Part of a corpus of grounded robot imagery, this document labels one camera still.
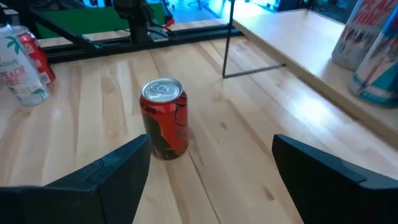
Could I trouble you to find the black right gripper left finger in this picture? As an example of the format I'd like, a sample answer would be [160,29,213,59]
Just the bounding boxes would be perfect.
[0,134,152,224]

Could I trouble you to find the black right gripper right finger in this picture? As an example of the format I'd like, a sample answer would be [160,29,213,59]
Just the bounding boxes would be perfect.
[272,134,398,224]

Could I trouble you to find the red black Coca-Cola can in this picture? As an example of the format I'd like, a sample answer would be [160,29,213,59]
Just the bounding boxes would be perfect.
[139,77,190,161]

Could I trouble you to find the blue slim beverage can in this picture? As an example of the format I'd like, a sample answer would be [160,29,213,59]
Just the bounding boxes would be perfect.
[348,6,398,109]

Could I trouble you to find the white Celsius can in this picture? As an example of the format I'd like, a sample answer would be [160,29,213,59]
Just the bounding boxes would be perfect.
[0,24,50,107]
[331,0,398,72]

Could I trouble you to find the wooden shelf black metal legs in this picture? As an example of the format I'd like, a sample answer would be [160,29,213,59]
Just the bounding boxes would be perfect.
[221,0,398,147]

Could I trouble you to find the green floor mat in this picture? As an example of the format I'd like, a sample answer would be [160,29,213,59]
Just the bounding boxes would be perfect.
[35,2,165,40]

